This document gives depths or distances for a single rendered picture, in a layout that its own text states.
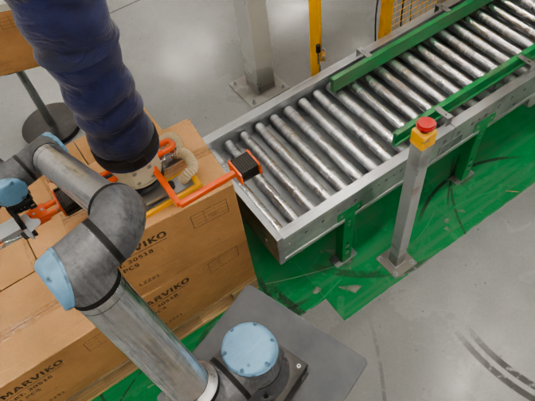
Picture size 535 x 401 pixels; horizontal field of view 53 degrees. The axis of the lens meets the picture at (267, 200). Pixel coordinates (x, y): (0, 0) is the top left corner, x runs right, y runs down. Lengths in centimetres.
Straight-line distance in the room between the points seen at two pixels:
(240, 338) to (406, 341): 133
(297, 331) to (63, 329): 96
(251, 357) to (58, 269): 61
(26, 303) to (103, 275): 137
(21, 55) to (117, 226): 225
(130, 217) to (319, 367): 96
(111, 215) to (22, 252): 153
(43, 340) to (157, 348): 114
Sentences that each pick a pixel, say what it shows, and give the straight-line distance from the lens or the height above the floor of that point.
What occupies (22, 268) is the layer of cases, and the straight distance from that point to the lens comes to 256.
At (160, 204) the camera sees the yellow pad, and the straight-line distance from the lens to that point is 196.
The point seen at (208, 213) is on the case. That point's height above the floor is 85.
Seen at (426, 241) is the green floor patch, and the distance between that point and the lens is 295.
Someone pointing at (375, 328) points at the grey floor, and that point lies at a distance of 270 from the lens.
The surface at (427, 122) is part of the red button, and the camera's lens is 202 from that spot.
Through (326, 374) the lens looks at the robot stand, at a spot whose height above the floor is 75.
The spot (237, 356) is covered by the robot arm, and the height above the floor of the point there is 112.
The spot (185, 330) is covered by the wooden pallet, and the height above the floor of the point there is 2.
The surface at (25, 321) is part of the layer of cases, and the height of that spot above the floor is 54.
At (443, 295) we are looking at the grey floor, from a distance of 282.
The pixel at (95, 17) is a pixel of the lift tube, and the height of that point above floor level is 171.
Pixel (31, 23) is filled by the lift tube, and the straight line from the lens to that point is 147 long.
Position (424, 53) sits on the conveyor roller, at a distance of 307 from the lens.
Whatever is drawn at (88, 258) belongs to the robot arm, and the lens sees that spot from 108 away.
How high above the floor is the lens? 251
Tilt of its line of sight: 55 degrees down
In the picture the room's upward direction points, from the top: 9 degrees counter-clockwise
